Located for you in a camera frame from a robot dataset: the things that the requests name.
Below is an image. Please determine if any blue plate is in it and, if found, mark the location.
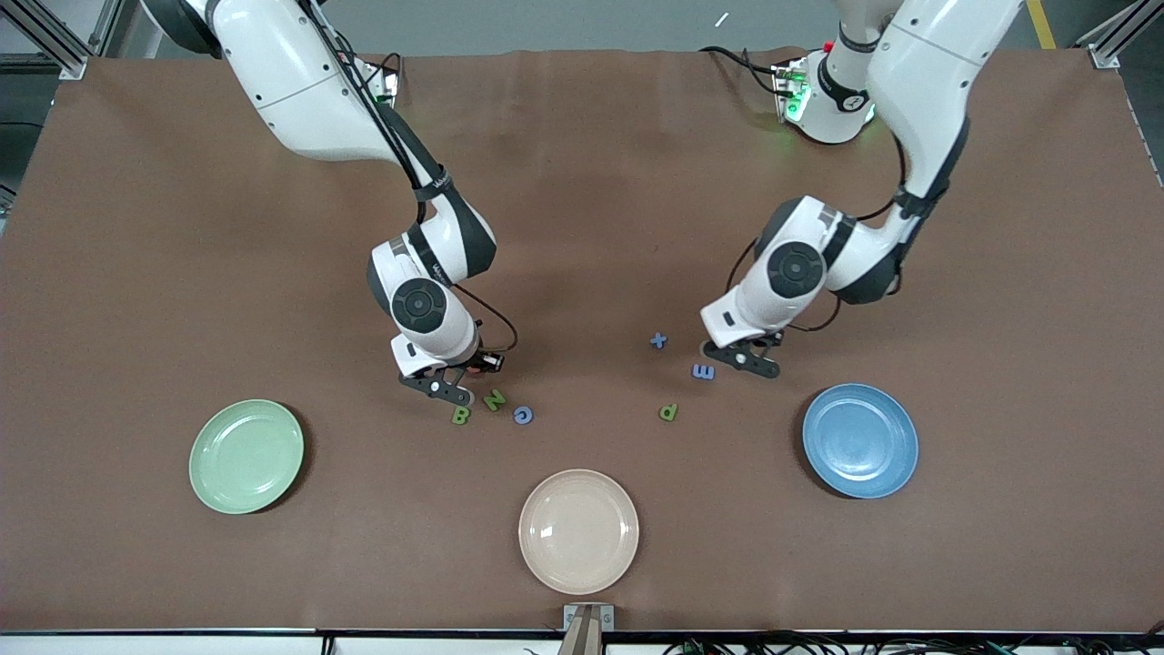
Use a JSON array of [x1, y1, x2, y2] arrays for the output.
[[801, 382, 920, 500]]

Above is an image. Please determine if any beige plate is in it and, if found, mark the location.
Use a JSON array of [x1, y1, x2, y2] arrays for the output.
[[517, 469, 640, 597]]

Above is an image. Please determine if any brown table mat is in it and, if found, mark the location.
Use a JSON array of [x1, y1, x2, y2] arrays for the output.
[[0, 47, 1164, 633]]

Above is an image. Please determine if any green plate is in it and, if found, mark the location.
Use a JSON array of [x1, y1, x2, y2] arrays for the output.
[[188, 398, 306, 516]]

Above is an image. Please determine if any white table edge strip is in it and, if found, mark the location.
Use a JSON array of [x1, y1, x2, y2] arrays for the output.
[[0, 628, 1164, 655]]

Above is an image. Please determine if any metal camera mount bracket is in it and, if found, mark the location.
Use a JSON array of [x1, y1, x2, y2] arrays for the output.
[[557, 603, 616, 655]]

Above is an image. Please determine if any black left base cable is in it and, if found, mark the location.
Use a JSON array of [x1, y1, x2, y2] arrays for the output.
[[698, 44, 785, 99]]

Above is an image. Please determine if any black base cable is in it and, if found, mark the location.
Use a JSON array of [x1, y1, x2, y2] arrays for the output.
[[698, 44, 785, 99], [359, 53, 404, 101]]

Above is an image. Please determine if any black right base cable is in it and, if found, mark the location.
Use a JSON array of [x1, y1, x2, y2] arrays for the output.
[[359, 53, 404, 101]]

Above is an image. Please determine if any black cable bundle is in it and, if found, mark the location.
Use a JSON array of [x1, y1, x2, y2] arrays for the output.
[[664, 630, 1164, 655]]

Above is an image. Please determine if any aluminium frame profile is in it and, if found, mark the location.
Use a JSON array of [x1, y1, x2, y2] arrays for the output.
[[1078, 0, 1164, 69], [0, 0, 92, 81]]

